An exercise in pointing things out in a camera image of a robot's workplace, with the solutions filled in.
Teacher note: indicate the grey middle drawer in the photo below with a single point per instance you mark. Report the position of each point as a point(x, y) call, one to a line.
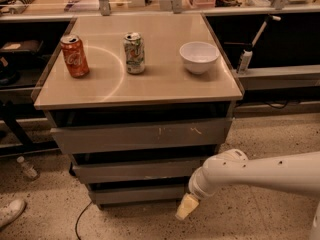
point(139, 170)

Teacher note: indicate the white shoe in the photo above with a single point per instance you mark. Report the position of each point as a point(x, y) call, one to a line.
point(11, 211)

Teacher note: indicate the green white soda can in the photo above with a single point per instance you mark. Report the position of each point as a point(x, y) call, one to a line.
point(133, 44)

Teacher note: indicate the white caulk tube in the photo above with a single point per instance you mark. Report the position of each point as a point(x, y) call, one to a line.
point(244, 61)

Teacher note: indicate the grey top drawer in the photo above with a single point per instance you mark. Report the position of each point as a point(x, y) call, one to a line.
point(139, 136)

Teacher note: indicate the red cola can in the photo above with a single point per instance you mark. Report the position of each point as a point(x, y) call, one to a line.
point(74, 55)

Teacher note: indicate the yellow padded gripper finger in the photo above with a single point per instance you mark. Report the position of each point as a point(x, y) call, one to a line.
point(188, 204)

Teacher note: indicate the grey three-drawer cabinet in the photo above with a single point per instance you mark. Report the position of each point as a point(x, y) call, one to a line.
point(164, 91)

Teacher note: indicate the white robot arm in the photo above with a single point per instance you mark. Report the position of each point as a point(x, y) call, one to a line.
point(298, 174)

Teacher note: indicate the grey drawer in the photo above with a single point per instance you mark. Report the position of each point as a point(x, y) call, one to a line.
point(139, 136)
point(139, 170)
point(139, 194)

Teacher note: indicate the clear plastic water bottle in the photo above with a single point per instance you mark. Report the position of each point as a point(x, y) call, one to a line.
point(28, 168)

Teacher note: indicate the grey bottom drawer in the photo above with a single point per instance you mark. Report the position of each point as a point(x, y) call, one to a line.
point(139, 194)

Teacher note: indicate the white bowl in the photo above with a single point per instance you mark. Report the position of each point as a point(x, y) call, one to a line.
point(198, 57)

